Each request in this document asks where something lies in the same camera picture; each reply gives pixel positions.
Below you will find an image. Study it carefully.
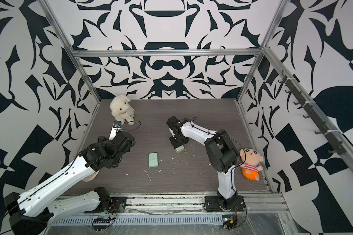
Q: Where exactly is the mint green box lid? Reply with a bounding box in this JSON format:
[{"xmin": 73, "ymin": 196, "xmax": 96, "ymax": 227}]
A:
[{"xmin": 175, "ymin": 146, "xmax": 185, "ymax": 153}]

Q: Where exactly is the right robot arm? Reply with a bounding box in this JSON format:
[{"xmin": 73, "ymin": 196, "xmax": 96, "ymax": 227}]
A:
[{"xmin": 166, "ymin": 116, "xmax": 239, "ymax": 201}]

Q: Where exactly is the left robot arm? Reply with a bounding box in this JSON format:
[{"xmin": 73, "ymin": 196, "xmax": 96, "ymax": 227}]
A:
[{"xmin": 4, "ymin": 131, "xmax": 135, "ymax": 235}]

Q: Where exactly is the mint green box left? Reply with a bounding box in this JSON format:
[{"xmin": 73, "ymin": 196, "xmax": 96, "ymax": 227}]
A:
[{"xmin": 149, "ymin": 153, "xmax": 158, "ymax": 168}]

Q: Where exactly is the beige round clock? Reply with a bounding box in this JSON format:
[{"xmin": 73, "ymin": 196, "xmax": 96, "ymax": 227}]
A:
[{"xmin": 82, "ymin": 171, "xmax": 100, "ymax": 182}]

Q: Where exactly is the white plush bunny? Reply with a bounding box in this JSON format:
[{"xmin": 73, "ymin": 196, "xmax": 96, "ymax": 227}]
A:
[{"xmin": 110, "ymin": 95, "xmax": 134, "ymax": 125}]

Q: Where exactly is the left electronics board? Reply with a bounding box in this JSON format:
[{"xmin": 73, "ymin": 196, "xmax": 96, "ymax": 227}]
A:
[{"xmin": 91, "ymin": 217, "xmax": 116, "ymax": 231}]

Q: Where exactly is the electronics board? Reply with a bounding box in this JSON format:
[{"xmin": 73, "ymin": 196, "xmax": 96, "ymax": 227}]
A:
[
  {"xmin": 222, "ymin": 214, "xmax": 238, "ymax": 230},
  {"xmin": 91, "ymin": 217, "xmax": 116, "ymax": 231}
]

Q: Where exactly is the orange plush doll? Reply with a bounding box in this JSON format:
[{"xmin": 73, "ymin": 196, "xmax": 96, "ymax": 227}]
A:
[{"xmin": 240, "ymin": 148, "xmax": 264, "ymax": 181}]

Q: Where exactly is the right electronics board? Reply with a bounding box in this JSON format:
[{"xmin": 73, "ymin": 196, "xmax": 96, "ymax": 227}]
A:
[{"xmin": 222, "ymin": 214, "xmax": 238, "ymax": 230}]

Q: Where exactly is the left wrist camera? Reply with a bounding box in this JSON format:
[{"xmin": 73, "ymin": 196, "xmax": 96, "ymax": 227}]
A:
[{"xmin": 109, "ymin": 120, "xmax": 122, "ymax": 141}]

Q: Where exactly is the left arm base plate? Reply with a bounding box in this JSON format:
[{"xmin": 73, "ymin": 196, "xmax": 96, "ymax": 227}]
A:
[{"xmin": 84, "ymin": 196, "xmax": 127, "ymax": 214}]

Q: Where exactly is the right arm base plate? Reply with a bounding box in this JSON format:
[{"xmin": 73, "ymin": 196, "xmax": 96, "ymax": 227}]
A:
[{"xmin": 203, "ymin": 194, "xmax": 246, "ymax": 212}]

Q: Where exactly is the wall hook rack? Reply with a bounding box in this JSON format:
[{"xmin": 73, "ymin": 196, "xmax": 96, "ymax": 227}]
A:
[{"xmin": 278, "ymin": 70, "xmax": 347, "ymax": 155}]

